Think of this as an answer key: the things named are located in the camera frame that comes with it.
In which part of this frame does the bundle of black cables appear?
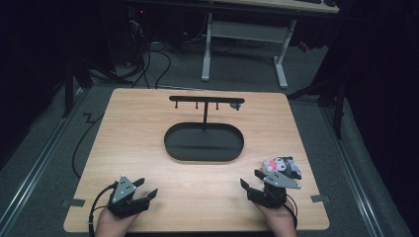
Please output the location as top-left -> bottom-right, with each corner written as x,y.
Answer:
124,40 -> 173,90

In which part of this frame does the dark computer tower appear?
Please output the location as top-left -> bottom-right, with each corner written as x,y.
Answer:
126,5 -> 150,68

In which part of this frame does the person's right hand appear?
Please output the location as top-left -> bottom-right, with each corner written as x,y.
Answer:
254,200 -> 297,237

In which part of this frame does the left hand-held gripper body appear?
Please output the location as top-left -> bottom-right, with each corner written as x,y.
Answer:
107,174 -> 151,219

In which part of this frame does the aluminium floor rail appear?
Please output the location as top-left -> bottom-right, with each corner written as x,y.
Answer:
320,107 -> 385,237
0,88 -> 87,231

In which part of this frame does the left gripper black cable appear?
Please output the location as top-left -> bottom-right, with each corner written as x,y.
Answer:
87,182 -> 120,237

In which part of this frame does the desk with white legs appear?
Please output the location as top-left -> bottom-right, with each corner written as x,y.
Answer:
200,0 -> 341,90

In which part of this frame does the black floor cable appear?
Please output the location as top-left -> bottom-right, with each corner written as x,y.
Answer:
71,113 -> 105,181

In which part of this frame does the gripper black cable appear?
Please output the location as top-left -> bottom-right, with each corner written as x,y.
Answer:
87,182 -> 120,237
283,193 -> 299,230

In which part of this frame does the black key rack with tray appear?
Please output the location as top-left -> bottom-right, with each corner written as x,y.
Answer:
163,95 -> 246,163

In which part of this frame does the plush charm keychain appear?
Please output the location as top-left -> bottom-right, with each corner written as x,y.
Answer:
261,155 -> 302,181

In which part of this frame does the person's left hand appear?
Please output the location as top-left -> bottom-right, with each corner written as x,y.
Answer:
95,206 -> 139,237

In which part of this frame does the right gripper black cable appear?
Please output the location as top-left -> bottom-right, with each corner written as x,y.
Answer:
283,193 -> 299,230

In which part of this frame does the black metal stand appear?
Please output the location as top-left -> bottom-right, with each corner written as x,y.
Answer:
286,74 -> 348,139
61,54 -> 133,119

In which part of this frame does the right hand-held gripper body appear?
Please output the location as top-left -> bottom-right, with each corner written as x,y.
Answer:
247,170 -> 302,209

